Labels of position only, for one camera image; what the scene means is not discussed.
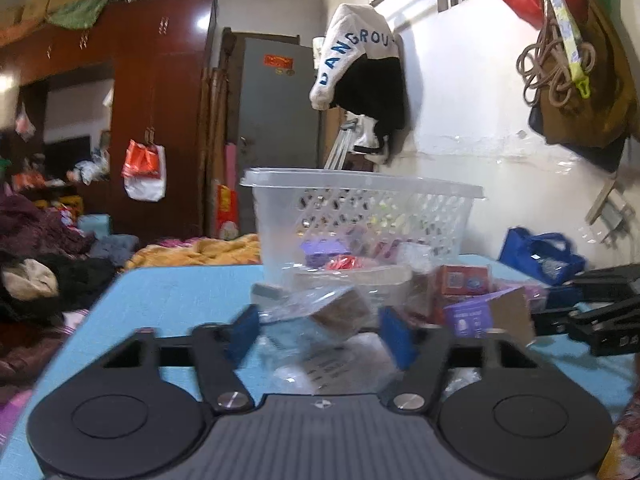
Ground grey door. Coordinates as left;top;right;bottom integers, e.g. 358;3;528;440
234;35;327;237

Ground red printed packet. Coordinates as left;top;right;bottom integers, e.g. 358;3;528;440
215;184;239;241

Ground light blue box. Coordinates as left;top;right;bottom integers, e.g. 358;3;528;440
77;213;112;237

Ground red box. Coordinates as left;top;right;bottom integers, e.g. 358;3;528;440
434;265;492;298

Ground orange and white plastic bag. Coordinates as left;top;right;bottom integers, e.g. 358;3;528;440
122;138;167;203

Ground yellow blanket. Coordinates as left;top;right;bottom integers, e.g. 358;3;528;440
124;233;262;272

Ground white hoodie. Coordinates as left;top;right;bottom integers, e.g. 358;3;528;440
309;3;402;111

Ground clear plastic bag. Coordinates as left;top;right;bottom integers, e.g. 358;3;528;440
270;332;403;398

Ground coiled brown rope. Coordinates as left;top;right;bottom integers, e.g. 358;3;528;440
516;12;597;107

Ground plastic brown box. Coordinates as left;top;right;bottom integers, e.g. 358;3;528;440
260;285;381;356

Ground brown wooden wardrobe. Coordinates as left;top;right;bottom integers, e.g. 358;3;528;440
0;0;217;242

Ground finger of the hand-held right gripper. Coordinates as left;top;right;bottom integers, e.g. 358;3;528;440
531;296;640;356
547;265;640;306

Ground clear plastic basket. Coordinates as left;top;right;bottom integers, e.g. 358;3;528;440
240;167;486;293

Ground brown hanging bag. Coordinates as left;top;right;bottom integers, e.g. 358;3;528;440
529;0;640;173

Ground yellow patterned strap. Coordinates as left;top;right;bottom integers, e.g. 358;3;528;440
534;0;592;99

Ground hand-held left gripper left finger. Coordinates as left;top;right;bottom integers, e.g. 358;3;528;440
100;305;261;415

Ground purple box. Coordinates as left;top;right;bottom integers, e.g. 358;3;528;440
444;295;501;339

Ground black garment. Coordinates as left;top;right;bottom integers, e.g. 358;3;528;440
330;55;412;147

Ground dark purple clothes pile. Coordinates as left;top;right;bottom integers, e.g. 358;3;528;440
0;192;123;321

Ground metal crutches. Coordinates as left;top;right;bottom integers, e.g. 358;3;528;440
324;119;362;171

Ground blue fabric bag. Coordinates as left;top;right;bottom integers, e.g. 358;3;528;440
499;227;587;287

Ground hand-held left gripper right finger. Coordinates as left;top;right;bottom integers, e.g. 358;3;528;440
379;306;538;415

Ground green cloth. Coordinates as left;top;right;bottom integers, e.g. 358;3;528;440
46;0;176;30

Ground brown cardboard piece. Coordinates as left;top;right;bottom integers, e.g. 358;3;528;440
490;287;537;345

